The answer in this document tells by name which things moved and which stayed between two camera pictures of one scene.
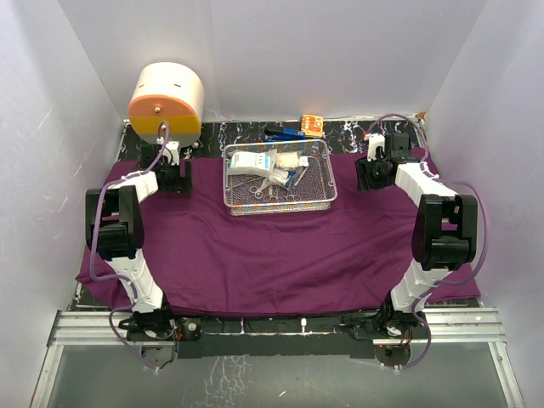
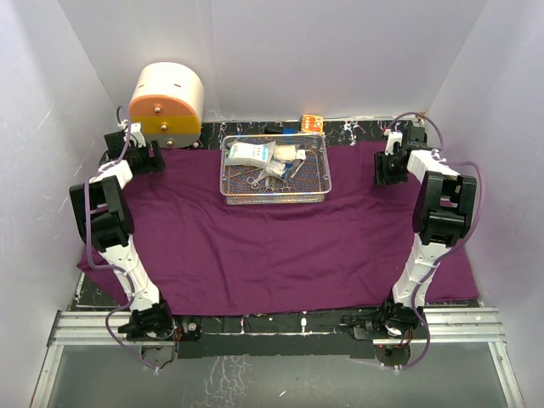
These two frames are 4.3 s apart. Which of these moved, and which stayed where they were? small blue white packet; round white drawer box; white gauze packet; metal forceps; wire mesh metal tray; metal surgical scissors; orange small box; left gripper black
Moved: small blue white packet; white gauze packet; metal surgical scissors; metal forceps; left gripper black; wire mesh metal tray
Stayed: orange small box; round white drawer box
